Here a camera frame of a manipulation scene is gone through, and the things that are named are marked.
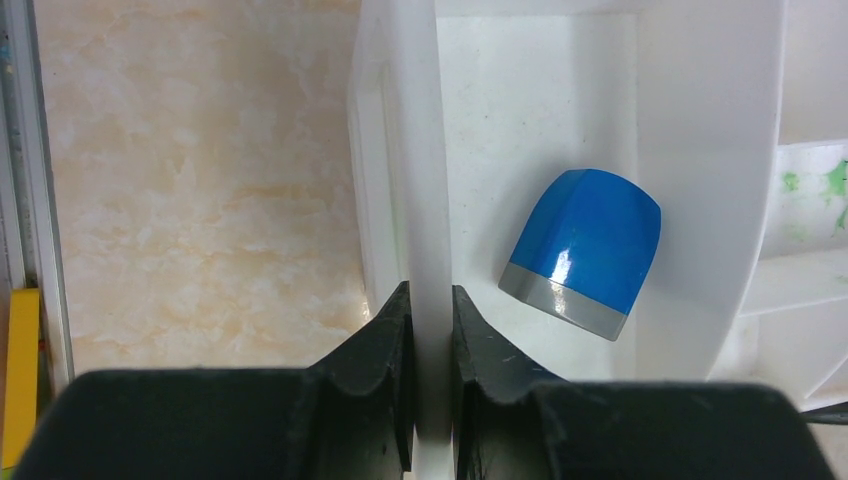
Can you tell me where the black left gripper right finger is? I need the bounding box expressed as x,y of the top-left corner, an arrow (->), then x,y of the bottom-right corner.
453,286 -> 833,479

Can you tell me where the white plastic drawer organizer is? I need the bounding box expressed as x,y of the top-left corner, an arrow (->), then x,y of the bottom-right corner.
348,1 -> 832,479

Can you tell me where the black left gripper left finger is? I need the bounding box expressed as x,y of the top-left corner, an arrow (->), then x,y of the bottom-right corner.
14,282 -> 416,479

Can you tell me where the blue grey eraser block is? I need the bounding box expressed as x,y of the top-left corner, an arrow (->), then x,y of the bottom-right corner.
498,169 -> 662,341

